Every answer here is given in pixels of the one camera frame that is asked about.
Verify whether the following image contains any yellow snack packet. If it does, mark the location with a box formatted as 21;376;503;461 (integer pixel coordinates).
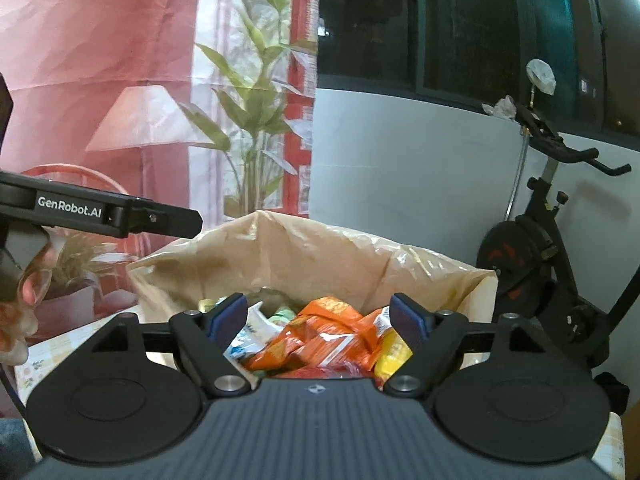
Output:
372;329;416;387

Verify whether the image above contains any black exercise bike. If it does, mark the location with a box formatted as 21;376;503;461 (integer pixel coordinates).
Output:
475;95;633;413

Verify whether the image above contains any white blue snack packet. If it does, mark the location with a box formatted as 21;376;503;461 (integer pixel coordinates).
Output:
224;304;287;362

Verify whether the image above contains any dark window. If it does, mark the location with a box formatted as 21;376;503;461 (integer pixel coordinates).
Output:
317;0;640;150

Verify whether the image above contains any yellow checked tablecloth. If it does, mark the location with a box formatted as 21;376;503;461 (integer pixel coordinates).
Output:
12;305;627;480

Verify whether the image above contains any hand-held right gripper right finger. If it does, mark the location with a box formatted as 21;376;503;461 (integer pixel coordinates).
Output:
389;293;551;397

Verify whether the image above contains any orange snack packet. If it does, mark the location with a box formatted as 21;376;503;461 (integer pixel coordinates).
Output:
244;296;396;374

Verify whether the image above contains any taped cardboard box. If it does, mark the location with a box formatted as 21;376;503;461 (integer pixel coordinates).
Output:
126;210;500;361

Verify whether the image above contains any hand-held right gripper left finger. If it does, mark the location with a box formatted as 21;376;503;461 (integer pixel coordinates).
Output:
90;293;251;397

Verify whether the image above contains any person's left hand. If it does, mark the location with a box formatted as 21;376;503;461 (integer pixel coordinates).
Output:
0;232;60;367

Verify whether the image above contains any printed wall backdrop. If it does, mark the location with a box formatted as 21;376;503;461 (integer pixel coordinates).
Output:
0;0;322;333

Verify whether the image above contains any crumpled white tissue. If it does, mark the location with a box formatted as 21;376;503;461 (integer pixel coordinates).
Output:
481;95;519;122

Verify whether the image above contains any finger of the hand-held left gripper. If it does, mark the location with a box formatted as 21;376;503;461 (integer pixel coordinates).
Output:
0;170;204;239

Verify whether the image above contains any white plastic bag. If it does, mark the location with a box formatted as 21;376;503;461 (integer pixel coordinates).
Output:
526;58;557;96

